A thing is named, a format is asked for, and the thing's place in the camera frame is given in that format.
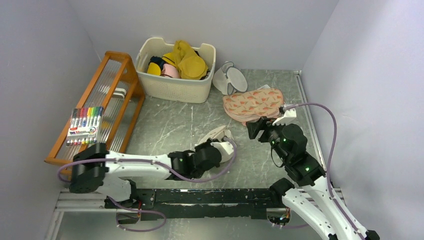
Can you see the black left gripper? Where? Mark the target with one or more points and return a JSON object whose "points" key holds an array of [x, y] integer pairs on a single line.
{"points": [[208, 143]]}

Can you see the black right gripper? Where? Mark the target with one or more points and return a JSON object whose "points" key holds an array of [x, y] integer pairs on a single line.
{"points": [[263, 123]]}

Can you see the white mesh laundry bag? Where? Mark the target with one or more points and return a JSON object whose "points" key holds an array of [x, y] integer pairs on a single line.
{"points": [[217, 133]]}

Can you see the yellow bra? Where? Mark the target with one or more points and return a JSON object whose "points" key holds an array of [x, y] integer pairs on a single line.
{"points": [[187, 62]]}

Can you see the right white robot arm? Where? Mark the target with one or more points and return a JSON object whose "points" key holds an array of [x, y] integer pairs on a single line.
{"points": [[306, 190]]}

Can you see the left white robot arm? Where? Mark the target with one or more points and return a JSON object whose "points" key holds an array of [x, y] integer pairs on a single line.
{"points": [[96, 169]]}

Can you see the pink floral laundry bag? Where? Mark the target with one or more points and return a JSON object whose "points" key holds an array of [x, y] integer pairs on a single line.
{"points": [[251, 105]]}

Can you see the white blue-trimmed mesh bag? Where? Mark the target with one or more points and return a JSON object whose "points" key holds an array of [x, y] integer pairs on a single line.
{"points": [[229, 80]]}

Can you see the cream plastic laundry basket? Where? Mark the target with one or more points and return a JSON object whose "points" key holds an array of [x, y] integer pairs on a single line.
{"points": [[174, 89]]}

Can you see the pink garment in basket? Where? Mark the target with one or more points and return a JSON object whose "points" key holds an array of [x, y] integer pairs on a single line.
{"points": [[170, 71]]}

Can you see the yellow garment in basket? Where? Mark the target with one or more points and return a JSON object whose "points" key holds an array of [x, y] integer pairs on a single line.
{"points": [[155, 68]]}

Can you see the wooden rack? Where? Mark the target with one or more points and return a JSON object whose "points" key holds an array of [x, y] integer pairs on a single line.
{"points": [[116, 87]]}

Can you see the coloured marker pen pack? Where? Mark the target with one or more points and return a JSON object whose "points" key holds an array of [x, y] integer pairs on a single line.
{"points": [[84, 126]]}

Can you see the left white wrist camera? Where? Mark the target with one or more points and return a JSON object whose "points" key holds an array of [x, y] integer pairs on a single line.
{"points": [[227, 155]]}

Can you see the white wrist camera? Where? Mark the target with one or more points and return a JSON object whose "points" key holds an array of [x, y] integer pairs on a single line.
{"points": [[286, 117], [227, 155]]}

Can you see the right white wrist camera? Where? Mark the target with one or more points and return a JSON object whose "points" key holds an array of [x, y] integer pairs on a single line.
{"points": [[286, 117]]}

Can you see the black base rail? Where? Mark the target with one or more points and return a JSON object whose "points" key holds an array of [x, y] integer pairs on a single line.
{"points": [[206, 203]]}

